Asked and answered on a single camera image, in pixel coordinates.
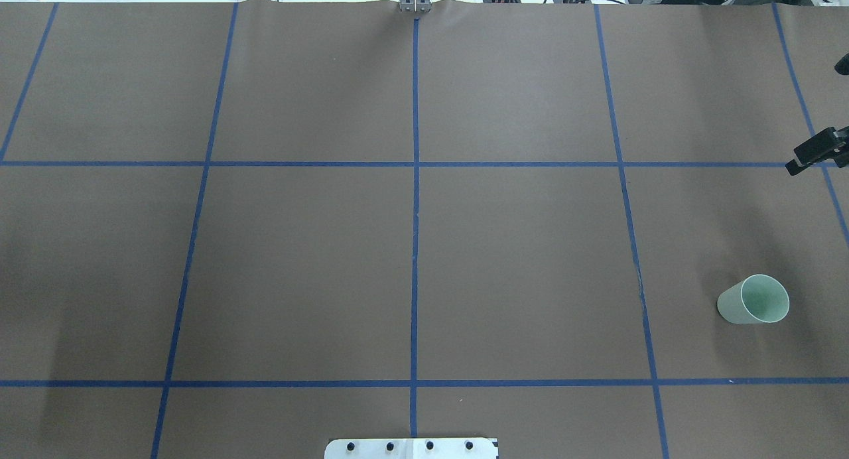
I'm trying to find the green plastic cup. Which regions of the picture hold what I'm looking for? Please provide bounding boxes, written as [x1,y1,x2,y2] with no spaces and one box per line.
[716,274,789,325]

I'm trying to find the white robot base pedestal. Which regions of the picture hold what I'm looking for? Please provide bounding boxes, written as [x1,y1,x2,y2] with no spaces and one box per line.
[324,437,500,458]

